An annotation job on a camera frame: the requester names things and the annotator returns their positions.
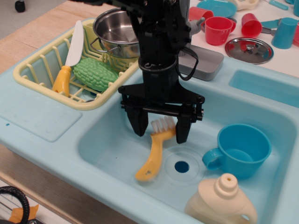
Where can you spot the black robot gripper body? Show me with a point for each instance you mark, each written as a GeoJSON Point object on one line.
{"type": "Point", "coordinates": [161, 91]}

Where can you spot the cream toy appliance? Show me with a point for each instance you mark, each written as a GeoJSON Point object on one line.
{"type": "Point", "coordinates": [245, 4]}

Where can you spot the red cup lying sideways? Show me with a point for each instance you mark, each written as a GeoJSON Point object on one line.
{"type": "Point", "coordinates": [251, 26]}

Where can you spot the stainless steel pot lid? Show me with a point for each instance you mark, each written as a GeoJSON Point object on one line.
{"type": "Point", "coordinates": [249, 50]}

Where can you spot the grey toy faucet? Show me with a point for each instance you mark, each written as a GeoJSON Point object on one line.
{"type": "Point", "coordinates": [209, 62]}

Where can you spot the cream detergent bottle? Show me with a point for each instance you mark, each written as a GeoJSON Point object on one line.
{"type": "Point", "coordinates": [221, 201]}

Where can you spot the blue plastic utensil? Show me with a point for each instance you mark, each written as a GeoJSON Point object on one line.
{"type": "Point", "coordinates": [278, 4]}

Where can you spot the light blue toy sink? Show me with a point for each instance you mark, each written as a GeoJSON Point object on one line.
{"type": "Point", "coordinates": [97, 151]}

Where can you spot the yellow plastic dish rack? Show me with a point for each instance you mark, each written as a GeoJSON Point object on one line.
{"type": "Point", "coordinates": [39, 71]}

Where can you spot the red cup with handle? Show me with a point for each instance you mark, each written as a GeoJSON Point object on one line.
{"type": "Point", "coordinates": [217, 30]}

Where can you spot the orange tape piece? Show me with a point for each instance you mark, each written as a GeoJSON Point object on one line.
{"type": "Point", "coordinates": [17, 214]}

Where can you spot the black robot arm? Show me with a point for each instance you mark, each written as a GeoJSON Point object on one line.
{"type": "Point", "coordinates": [162, 32]}

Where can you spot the blue upside-down cup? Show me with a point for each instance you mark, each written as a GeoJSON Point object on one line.
{"type": "Point", "coordinates": [285, 33]}

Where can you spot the white knife with yellow handle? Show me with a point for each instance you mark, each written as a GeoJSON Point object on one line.
{"type": "Point", "coordinates": [61, 84]}

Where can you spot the yellow brush with white bristles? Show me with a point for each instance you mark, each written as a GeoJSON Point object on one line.
{"type": "Point", "coordinates": [163, 129]}

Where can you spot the red cup behind faucet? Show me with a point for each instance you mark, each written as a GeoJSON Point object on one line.
{"type": "Point", "coordinates": [197, 13]}

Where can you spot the black caster wheel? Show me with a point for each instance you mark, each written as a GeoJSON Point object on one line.
{"type": "Point", "coordinates": [20, 6]}

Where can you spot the green bumpy toy gourd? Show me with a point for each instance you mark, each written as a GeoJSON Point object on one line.
{"type": "Point", "coordinates": [95, 74]}

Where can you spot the blue plastic cup in sink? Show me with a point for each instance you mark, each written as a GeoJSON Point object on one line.
{"type": "Point", "coordinates": [241, 150]}

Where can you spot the blue plastic plate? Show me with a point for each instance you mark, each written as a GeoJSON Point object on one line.
{"type": "Point", "coordinates": [221, 8]}

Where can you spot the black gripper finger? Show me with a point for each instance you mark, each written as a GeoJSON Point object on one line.
{"type": "Point", "coordinates": [138, 118]}
{"type": "Point", "coordinates": [184, 120]}

